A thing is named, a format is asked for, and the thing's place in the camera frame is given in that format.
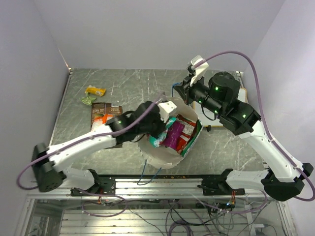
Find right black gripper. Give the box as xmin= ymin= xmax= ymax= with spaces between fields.
xmin=173 ymin=71 xmax=224 ymax=116

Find teal snack packet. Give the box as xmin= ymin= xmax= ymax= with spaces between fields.
xmin=148 ymin=117 xmax=176 ymax=148

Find magenta snack packet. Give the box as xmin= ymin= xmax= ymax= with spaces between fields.
xmin=162 ymin=121 xmax=185 ymax=150

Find red snack packet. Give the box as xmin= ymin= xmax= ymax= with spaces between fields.
xmin=176 ymin=115 xmax=196 ymax=155

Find checkered paper bag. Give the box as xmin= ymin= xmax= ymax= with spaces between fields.
xmin=138 ymin=96 xmax=198 ymax=174

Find dark green snack bag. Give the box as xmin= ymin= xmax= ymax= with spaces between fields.
xmin=180 ymin=120 xmax=203 ymax=158

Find orange snack packet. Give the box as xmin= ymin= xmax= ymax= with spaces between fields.
xmin=91 ymin=113 xmax=115 ymax=131

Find brown snack bag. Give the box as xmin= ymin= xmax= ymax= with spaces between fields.
xmin=91 ymin=102 xmax=123 ymax=123

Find yellow snack bar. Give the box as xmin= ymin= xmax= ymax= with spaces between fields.
xmin=85 ymin=86 xmax=106 ymax=97

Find green snack packet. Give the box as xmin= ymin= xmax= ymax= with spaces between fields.
xmin=80 ymin=95 xmax=96 ymax=106

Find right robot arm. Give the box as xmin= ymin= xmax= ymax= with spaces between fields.
xmin=173 ymin=72 xmax=314 ymax=202

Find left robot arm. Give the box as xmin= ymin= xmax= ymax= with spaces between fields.
xmin=32 ymin=101 xmax=177 ymax=195

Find white whiteboard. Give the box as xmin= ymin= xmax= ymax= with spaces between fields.
xmin=191 ymin=88 xmax=248 ymax=127

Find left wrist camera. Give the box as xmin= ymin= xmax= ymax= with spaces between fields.
xmin=157 ymin=101 xmax=177 ymax=123

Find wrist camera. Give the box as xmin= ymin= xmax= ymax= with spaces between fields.
xmin=157 ymin=101 xmax=177 ymax=123
xmin=187 ymin=55 xmax=209 ymax=87

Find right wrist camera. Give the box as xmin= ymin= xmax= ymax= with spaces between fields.
xmin=187 ymin=55 xmax=209 ymax=87

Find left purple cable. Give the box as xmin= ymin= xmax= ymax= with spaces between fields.
xmin=16 ymin=92 xmax=166 ymax=190

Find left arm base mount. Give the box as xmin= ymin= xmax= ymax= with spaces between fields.
xmin=70 ymin=176 xmax=116 ymax=197

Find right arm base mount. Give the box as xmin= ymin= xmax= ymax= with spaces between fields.
xmin=197 ymin=177 xmax=245 ymax=196

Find aluminium rail frame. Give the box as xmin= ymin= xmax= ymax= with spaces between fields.
xmin=14 ymin=68 xmax=296 ymax=236

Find loose wires under table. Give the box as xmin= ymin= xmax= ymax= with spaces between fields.
xmin=81 ymin=188 xmax=271 ymax=236

